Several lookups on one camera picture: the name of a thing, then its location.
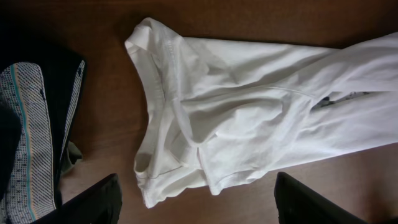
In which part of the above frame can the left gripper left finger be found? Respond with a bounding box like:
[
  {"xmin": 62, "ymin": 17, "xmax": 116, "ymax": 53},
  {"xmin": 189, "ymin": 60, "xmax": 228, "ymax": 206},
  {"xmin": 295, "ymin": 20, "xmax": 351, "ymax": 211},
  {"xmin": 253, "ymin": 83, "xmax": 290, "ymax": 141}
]
[{"xmin": 34, "ymin": 174, "xmax": 123, "ymax": 224}]

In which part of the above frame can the black Nike folded garment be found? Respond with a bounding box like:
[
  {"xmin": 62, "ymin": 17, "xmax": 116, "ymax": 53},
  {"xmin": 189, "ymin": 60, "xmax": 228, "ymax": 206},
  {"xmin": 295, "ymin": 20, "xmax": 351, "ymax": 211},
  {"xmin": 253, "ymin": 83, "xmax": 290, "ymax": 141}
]
[{"xmin": 1, "ymin": 22, "xmax": 87, "ymax": 210}]

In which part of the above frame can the grey patterned folded garment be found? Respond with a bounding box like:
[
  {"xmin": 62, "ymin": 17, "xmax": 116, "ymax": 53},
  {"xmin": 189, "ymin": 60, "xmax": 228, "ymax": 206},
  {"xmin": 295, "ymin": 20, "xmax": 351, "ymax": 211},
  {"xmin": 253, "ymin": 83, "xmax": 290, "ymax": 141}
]
[{"xmin": 0, "ymin": 59, "xmax": 86, "ymax": 224}]

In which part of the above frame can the beige folded garment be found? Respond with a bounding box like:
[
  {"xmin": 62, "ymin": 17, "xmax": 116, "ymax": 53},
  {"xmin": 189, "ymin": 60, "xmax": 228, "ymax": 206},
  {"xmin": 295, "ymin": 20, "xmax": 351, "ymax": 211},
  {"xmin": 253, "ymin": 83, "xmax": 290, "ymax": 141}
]
[{"xmin": 61, "ymin": 141, "xmax": 83, "ymax": 175}]

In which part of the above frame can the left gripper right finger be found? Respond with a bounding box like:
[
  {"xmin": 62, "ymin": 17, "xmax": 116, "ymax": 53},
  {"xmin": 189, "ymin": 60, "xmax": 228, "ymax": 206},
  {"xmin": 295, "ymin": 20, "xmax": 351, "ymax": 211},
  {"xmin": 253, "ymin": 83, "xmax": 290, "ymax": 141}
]
[{"xmin": 273, "ymin": 171, "xmax": 398, "ymax": 224}]

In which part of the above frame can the white robot print t-shirt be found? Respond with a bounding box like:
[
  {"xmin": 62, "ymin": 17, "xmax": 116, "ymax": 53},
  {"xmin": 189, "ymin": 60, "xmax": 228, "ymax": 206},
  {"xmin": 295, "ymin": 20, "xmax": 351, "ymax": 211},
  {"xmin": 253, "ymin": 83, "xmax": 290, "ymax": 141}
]
[{"xmin": 125, "ymin": 18, "xmax": 397, "ymax": 208}]

